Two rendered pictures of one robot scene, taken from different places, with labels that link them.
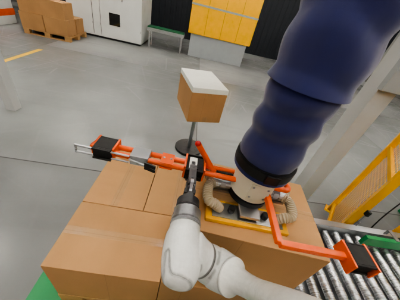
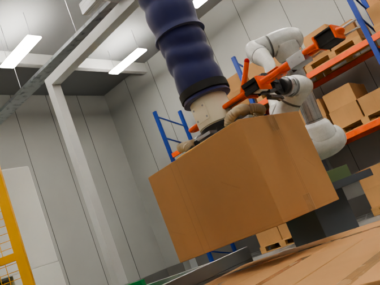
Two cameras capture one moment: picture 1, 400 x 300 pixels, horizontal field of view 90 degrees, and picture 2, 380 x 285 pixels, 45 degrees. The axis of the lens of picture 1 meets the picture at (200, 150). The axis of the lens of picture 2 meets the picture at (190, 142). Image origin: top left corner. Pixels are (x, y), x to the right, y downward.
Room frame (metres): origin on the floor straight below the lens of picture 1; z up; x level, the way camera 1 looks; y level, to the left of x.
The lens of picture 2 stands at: (2.09, 1.07, 0.71)
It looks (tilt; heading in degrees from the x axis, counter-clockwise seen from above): 12 degrees up; 226
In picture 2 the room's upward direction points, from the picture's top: 22 degrees counter-clockwise
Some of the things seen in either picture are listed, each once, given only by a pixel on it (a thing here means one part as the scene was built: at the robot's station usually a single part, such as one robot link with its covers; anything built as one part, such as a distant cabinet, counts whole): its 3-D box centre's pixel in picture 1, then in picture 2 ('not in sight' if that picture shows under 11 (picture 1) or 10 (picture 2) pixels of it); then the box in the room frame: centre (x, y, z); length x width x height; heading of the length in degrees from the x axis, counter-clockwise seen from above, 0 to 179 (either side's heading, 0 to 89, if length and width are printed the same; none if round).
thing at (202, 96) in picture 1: (200, 94); not in sight; (2.30, 0.17, 0.82); 0.60 x 0.40 x 0.40; 25
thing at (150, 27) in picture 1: (165, 39); not in sight; (7.82, 2.18, 0.32); 1.25 x 0.50 x 0.64; 98
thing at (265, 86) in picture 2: (194, 166); (256, 87); (0.59, 0.00, 1.20); 0.10 x 0.08 x 0.06; 5
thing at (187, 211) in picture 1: (186, 218); (286, 86); (0.36, -0.01, 1.20); 0.09 x 0.06 x 0.09; 96
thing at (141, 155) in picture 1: (140, 156); (299, 59); (0.58, 0.22, 1.20); 0.07 x 0.07 x 0.04; 5
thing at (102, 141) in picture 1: (106, 146); (328, 38); (0.57, 0.35, 1.21); 0.08 x 0.07 x 0.05; 95
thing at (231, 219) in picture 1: (247, 214); not in sight; (0.52, -0.25, 1.09); 0.34 x 0.10 x 0.05; 95
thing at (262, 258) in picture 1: (235, 225); (238, 188); (0.62, -0.27, 0.87); 0.60 x 0.40 x 0.40; 91
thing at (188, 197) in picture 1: (188, 198); (278, 86); (0.43, 0.00, 1.20); 0.09 x 0.07 x 0.08; 6
